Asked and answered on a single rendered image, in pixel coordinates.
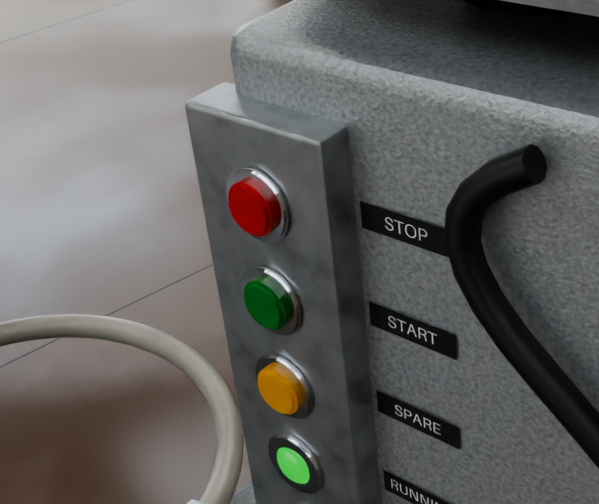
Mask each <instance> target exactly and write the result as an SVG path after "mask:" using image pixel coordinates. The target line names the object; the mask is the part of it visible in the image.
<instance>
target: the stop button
mask: <svg viewBox="0 0 599 504"><path fill-rule="evenodd" d="M228 204H229V209H230V212H231V215H232V216H233V218H234V220H235V221H236V223H237V224H238V225H239V226H240V227H241V228H242V229H243V230H244V231H246V232H248V233H250V234H252V235H254V236H258V237H262V236H266V235H267V234H269V233H270V232H271V231H273V230H274V228H275V226H276V223H277V214H276V209H275V207H274V204H273V202H272V200H271V198H270V197H269V195H268V194H267V193H266V191H265V190H264V189H263V188H262V187H261V186H259V185H258V184H256V183H255V182H253V181H250V180H241V181H238V182H237V183H235V184H234V185H232V186H231V188H230V190H229V193H228Z"/></svg>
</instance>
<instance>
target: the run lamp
mask: <svg viewBox="0 0 599 504"><path fill-rule="evenodd" d="M277 461H278V465H279V467H280V469H281V471H282V472H283V473H284V474H285V475H286V477H288V478H289V479H290V480H292V481H294V482H296V483H299V484H306V483H307V482H308V481H309V471H308V468H307V466H306V464H305V463H304V461H303V460H302V459H301V458H300V457H299V455H298V454H296V453H295V452H294V451H292V450H290V449H288V448H285V447H283V448H280V449H278V451H277Z"/></svg>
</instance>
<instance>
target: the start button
mask: <svg viewBox="0 0 599 504"><path fill-rule="evenodd" d="M244 302H245V306H246V308H247V310H248V312H249V314H250V315H251V317H252V318H253V319H254V320H255V321H256V322H257V323H258V324H260V325H261V326H263V327H265V328H267V329H270V330H275V331H276V330H280V329H282V328H283V327H284V326H286V325H287V324H288V322H289V320H290V310H289V306H288V303H287V301H286V299H285V297H284V296H283V294H282V293H281V292H280V290H279V289H278V288H277V287H276V286H275V285H274V284H272V283H271V282H270V281H268V280H266V279H263V278H255V279H253V280H251V281H250V282H248V283H247V284H246V286H245V288H244Z"/></svg>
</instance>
